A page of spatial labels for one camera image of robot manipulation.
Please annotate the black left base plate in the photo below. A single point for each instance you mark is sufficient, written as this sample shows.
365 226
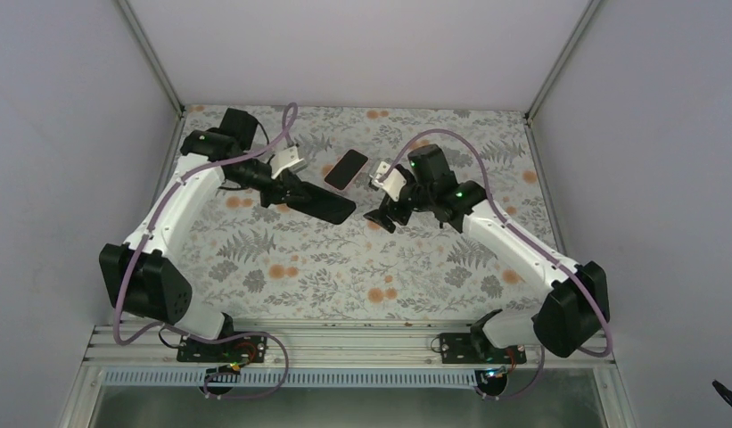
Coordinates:
245 350

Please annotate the aluminium frame post right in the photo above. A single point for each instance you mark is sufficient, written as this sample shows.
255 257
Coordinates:
562 58

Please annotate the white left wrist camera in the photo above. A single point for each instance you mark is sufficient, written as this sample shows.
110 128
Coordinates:
289 158

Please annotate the aluminium frame post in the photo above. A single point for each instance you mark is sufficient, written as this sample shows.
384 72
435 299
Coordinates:
137 29
562 58

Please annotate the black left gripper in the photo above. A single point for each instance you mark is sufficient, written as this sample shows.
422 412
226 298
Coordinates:
285 184

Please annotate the floral patterned table mat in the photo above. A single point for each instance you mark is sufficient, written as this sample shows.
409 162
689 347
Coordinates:
254 262

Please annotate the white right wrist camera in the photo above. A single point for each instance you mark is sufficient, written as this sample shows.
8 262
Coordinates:
392 183

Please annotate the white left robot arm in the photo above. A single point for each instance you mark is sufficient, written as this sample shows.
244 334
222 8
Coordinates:
144 285

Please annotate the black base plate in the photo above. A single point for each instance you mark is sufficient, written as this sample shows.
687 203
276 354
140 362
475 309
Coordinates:
245 350
464 349

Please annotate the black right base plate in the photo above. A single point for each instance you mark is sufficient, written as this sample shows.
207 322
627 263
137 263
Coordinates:
464 349

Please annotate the black phone case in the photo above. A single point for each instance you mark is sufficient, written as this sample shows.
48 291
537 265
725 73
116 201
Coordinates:
324 205

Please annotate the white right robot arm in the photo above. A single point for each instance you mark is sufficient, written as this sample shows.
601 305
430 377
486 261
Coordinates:
573 296

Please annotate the phone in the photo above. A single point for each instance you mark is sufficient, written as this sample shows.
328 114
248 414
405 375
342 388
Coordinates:
345 170

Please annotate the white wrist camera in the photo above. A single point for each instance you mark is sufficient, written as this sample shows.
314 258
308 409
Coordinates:
392 183
289 158

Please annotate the grey slotted cable duct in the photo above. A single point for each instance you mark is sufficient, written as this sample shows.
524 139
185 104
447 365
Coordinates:
295 377

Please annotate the aluminium frame post left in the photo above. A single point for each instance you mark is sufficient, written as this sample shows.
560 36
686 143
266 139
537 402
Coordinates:
137 29

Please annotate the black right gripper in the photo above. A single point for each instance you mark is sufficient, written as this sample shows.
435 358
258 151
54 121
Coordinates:
402 217

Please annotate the aluminium mounting rail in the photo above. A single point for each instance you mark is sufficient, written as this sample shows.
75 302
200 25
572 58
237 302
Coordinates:
308 344

